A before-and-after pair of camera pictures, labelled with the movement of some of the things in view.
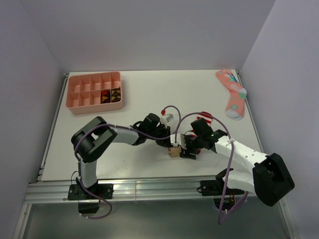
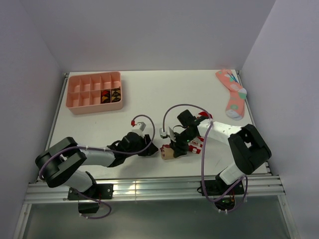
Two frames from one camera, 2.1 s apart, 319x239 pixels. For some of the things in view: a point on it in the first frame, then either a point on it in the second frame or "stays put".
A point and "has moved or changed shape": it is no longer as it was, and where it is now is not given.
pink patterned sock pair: [235, 108] stays put
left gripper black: [166, 132] → [151, 149]
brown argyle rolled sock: [115, 94] stays put
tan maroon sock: [174, 152] has moved or changed shape
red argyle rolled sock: [105, 96] stays put
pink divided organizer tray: [83, 92] stays put
